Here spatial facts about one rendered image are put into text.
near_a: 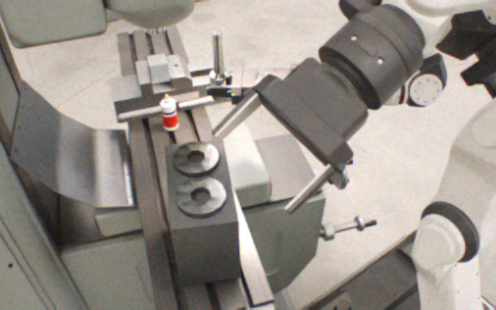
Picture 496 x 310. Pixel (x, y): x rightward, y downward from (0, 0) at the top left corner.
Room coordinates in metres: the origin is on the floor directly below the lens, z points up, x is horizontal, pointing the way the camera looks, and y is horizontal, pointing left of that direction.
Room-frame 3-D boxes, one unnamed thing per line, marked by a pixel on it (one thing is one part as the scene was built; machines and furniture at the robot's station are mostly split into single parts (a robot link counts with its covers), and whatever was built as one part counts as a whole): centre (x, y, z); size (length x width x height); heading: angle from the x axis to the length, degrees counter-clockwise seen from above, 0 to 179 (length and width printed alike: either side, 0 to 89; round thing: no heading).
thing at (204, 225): (0.59, 0.10, 1.06); 0.22 x 0.12 x 0.20; 10
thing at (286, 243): (0.94, 0.19, 0.46); 0.80 x 0.30 x 0.60; 106
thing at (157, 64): (1.09, 0.27, 1.07); 0.06 x 0.05 x 0.06; 18
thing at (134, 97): (1.10, 0.24, 1.01); 0.35 x 0.15 x 0.11; 108
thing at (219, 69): (0.92, 0.08, 1.22); 0.03 x 0.03 x 0.11
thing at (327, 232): (0.94, -0.33, 0.54); 0.22 x 0.06 x 0.06; 106
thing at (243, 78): (0.92, -0.01, 1.13); 0.13 x 0.12 x 0.10; 177
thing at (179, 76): (1.11, 0.21, 1.05); 0.12 x 0.06 x 0.04; 18
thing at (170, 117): (0.97, 0.22, 1.01); 0.04 x 0.04 x 0.11
